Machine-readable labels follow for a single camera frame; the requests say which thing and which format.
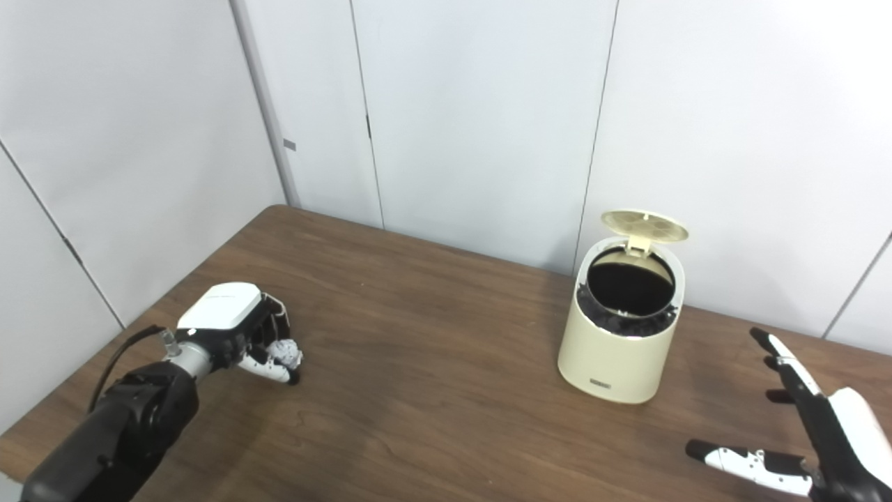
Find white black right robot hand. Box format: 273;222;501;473
685;327;892;502

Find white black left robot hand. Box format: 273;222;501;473
174;282;305;386

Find white paper ball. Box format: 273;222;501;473
267;337;305;370

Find cream-colored bin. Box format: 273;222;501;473
557;236;686;405

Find round cream bin lid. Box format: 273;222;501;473
601;211;689;255

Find black bin liner bag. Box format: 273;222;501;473
576;245;680;337

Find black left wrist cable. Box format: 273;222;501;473
89;325;183;412

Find grey wall corner strip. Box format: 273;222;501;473
230;0;302;208

